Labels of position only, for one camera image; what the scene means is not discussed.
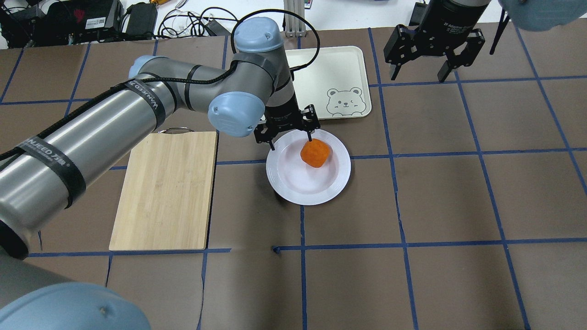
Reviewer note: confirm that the black computer box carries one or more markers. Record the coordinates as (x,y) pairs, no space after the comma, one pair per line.
(77,21)

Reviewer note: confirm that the black power brick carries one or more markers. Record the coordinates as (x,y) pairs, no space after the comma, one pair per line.
(141,21)

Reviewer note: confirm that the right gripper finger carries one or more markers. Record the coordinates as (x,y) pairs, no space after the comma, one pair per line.
(445,71)
(394,71)

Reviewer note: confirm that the white ribbed plate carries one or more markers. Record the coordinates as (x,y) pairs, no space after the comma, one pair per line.
(296,181)

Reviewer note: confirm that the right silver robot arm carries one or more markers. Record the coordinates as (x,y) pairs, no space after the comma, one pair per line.
(530,15)

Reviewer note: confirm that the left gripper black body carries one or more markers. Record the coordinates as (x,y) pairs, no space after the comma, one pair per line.
(283,112)

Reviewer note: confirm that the aluminium frame post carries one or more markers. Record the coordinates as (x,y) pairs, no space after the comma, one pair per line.
(293,26)

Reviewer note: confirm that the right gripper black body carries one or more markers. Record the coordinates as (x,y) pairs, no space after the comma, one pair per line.
(448,20)

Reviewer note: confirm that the orange fruit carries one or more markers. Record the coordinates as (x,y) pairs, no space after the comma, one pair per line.
(315,153)

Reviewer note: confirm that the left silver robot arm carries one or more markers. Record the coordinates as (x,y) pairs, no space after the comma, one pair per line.
(48,172)

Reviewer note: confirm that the bamboo cutting board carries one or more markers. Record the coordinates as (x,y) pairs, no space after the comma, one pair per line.
(165,203)

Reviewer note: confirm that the cream bear tray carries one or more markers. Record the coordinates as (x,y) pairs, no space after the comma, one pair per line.
(335,83)

